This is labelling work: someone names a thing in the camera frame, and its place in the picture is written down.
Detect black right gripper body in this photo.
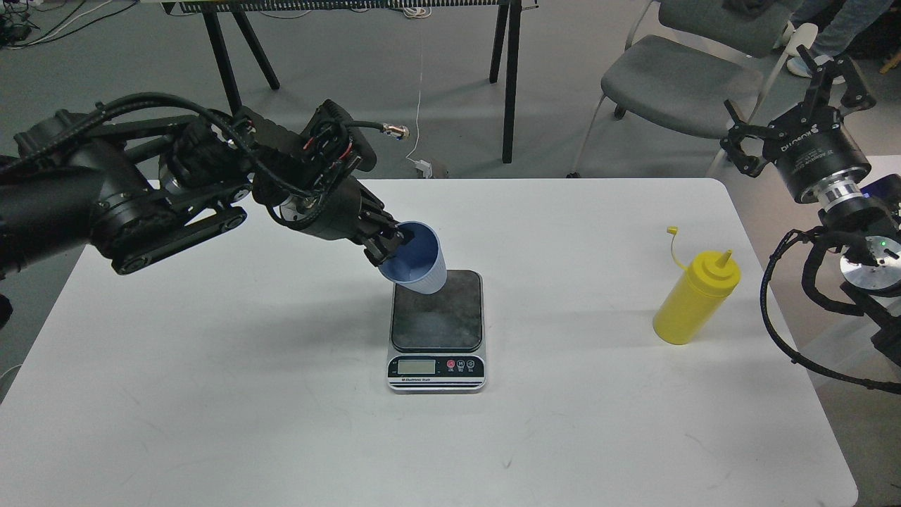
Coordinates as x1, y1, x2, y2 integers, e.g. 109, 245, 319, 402
768, 106, 871, 204

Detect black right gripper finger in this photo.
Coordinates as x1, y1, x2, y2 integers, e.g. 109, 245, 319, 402
795, 44, 878, 117
719, 100, 779, 178

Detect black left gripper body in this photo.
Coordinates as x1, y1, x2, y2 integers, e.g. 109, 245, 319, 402
279, 177, 387, 249

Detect blue plastic cup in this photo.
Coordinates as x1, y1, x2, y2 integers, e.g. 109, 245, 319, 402
379, 221, 447, 294

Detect yellow squeeze bottle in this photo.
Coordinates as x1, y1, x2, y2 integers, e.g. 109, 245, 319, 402
653, 227, 741, 344

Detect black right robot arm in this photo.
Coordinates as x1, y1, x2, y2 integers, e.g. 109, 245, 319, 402
720, 46, 900, 394

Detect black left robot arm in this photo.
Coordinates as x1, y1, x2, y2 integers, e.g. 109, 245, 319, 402
1, 92, 415, 277

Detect digital kitchen scale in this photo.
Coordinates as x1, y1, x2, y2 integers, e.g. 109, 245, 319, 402
386, 270, 487, 394

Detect person leg with white shoe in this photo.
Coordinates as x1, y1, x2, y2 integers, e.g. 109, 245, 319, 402
786, 1, 894, 77

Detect white side table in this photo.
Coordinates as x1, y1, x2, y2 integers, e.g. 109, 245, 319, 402
862, 155, 900, 214

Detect grey office chair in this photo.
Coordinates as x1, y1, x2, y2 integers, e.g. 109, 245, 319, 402
598, 1, 815, 140

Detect black trestle table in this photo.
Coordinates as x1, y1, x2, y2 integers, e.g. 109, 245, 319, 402
162, 0, 539, 164

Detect white charger cable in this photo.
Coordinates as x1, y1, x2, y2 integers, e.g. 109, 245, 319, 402
404, 35, 434, 179

